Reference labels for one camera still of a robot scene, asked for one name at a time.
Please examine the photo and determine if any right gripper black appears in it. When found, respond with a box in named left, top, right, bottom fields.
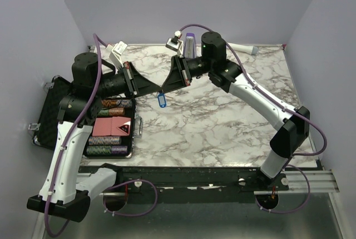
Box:
left=159, top=55, right=213, bottom=96

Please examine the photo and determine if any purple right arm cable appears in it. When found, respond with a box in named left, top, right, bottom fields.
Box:
left=174, top=23, right=328, bottom=215

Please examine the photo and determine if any purple metronome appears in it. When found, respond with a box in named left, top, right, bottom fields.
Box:
left=183, top=33, right=197, bottom=59

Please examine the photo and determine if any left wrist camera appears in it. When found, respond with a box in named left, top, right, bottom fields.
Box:
left=106, top=41, right=128, bottom=70

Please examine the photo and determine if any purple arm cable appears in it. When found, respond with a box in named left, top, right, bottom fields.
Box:
left=174, top=23, right=328, bottom=215
left=44, top=33, right=159, bottom=237

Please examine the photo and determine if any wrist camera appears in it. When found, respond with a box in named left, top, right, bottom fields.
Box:
left=106, top=41, right=128, bottom=70
left=165, top=31, right=184, bottom=56

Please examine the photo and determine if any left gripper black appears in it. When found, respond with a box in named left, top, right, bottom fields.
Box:
left=94, top=61, right=161, bottom=99

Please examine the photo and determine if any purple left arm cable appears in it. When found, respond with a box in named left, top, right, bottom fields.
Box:
left=44, top=33, right=159, bottom=237

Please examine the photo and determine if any white microphone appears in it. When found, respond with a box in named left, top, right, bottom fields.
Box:
left=226, top=43, right=259, bottom=56

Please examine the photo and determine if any black poker chip case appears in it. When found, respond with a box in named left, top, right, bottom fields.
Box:
left=28, top=76, right=138, bottom=159

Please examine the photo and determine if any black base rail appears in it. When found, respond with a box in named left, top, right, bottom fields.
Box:
left=75, top=163, right=290, bottom=205

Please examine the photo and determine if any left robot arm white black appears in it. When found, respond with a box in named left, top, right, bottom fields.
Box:
left=27, top=52, right=160, bottom=222

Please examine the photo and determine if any blue key tag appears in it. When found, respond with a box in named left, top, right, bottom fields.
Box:
left=157, top=92, right=167, bottom=108

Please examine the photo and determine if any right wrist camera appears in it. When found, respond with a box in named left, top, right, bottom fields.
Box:
left=165, top=31, right=184, bottom=56

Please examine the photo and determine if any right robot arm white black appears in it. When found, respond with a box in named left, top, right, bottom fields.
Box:
left=162, top=31, right=310, bottom=190

